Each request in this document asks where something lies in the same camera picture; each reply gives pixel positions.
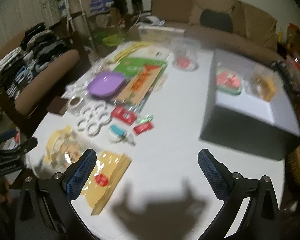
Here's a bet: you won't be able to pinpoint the white pole rack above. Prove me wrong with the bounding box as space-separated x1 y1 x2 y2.
60 0 96 51

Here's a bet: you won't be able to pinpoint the small green red packet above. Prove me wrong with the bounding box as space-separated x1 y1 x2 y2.
137 114 154 123

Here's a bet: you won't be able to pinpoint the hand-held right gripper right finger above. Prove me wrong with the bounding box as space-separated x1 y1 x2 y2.
197 149 282 240

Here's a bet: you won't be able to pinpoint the green plate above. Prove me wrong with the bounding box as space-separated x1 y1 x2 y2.
216 67 243 96

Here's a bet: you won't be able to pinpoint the yellow white plastic bag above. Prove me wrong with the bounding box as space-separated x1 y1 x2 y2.
114 42 150 62

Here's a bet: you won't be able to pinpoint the yellow packet with red label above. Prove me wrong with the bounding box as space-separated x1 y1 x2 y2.
90 151 132 215

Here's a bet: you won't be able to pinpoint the tape roll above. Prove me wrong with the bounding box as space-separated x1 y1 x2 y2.
67 97 83 109

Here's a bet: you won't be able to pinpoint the purple plate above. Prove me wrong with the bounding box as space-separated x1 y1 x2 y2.
87 71 127 98

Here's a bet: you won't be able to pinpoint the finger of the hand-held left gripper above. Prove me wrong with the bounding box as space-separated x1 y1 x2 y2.
0 137 38 157
0 129 17 144

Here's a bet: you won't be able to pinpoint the pile of colourful snack packets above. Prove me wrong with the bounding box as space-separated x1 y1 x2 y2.
277 22 300 122

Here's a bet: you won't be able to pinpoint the green bag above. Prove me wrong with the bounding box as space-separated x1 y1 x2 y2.
91 29 126 47

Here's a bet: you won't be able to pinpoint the grey cone-shaped item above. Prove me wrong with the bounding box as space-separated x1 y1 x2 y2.
122 132 137 147

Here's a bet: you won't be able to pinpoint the bamboo sushi mat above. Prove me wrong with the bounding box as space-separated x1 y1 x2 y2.
119 65 167 105

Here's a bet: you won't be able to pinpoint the white item on sofa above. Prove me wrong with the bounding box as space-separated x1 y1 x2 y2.
136 16 165 27

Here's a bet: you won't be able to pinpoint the black long object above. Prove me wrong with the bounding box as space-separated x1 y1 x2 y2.
272 60 300 93

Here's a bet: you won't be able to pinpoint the clear round plastic container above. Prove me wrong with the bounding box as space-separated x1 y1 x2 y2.
171 37 202 71

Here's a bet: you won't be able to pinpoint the pile of clothes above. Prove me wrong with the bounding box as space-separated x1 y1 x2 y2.
0 22 68 98

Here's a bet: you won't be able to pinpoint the wicker basket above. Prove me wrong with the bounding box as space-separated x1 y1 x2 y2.
286 142 300 196

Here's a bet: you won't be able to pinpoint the clear bag with round label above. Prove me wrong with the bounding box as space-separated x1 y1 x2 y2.
44 127 88 171

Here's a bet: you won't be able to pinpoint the clear plastic box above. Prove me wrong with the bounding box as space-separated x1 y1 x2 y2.
246 65 268 97

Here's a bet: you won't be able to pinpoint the white pouch with bear face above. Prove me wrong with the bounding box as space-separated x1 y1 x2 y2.
137 46 169 59

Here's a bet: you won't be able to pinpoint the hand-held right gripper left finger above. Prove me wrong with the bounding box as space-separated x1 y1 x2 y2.
15 149 98 240

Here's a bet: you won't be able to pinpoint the black cushion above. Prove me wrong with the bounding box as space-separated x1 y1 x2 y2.
200 9 234 33

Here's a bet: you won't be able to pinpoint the teal white round item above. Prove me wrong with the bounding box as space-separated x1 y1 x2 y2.
109 124 127 143

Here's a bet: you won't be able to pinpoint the green seaweed package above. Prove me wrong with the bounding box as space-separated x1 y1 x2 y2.
114 57 165 77

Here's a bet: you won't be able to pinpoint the pink flower mold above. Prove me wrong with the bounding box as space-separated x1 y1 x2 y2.
227 73 241 88
216 72 229 87

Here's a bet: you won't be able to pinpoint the stack of blue packages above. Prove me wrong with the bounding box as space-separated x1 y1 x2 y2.
90 0 115 13

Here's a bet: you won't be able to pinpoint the large red packet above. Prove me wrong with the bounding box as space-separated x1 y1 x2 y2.
112 106 136 125

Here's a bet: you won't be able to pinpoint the yellow box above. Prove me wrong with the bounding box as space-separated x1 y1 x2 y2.
261 77 276 102

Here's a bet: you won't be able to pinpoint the brown sofa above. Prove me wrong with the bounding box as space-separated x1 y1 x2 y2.
150 0 285 60

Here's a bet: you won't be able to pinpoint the black speaker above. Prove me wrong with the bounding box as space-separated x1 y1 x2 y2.
130 0 143 13
113 0 128 16

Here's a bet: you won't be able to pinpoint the white ring mold tray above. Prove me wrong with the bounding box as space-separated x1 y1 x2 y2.
76 101 111 137

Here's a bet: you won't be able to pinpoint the clear plastic molds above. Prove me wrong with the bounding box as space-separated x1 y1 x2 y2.
89 57 113 76

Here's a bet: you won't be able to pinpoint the brown armchair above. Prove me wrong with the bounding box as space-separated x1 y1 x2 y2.
0 30 81 117

